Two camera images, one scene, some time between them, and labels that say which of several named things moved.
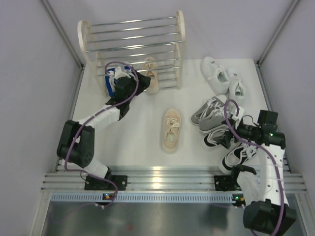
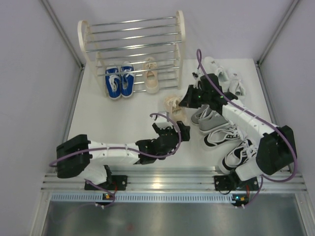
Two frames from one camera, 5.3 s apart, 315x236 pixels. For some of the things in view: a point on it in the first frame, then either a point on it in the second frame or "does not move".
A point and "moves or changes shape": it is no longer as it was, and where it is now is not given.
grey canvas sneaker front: [213, 122] does not move
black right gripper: [237, 128] -> [188, 101]
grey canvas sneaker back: [215, 103] does not move
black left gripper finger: [143, 82] -> [156, 128]
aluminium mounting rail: [156, 178] does not move
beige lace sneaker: [173, 120] moves or changes shape
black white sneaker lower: [239, 155] does not move
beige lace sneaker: [150, 70] does not move
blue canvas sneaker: [110, 81] does not move
